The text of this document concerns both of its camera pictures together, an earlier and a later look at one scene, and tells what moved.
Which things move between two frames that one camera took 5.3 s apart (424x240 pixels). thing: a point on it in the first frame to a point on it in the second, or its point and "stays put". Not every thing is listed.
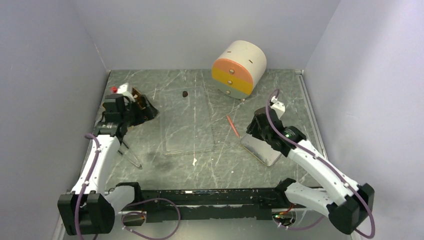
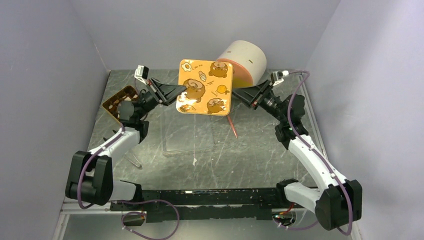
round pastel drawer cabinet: [239, 66] stays put
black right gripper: [252, 128] to [254, 95]
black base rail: [240, 204] stays put
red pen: [233, 125] stays put
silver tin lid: [260, 149] to [209, 85]
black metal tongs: [139, 165] stays put
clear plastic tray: [185, 121] stays put
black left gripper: [146, 114] to [165, 93]
